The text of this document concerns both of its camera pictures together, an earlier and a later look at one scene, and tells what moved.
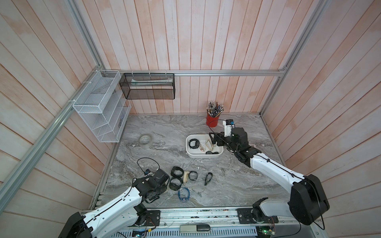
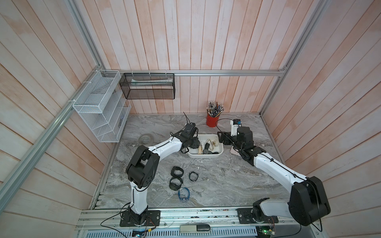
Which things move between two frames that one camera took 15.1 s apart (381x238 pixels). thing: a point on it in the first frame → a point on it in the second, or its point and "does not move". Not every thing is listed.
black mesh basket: (148, 86) does not move
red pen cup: (212, 122) does not move
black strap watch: (208, 177) → (206, 150)
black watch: (177, 172) does not move
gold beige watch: (211, 143) does not move
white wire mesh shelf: (103, 107) does not move
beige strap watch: (185, 176) → (200, 148)
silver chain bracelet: (190, 189) does not move
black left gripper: (163, 189) → (195, 145)
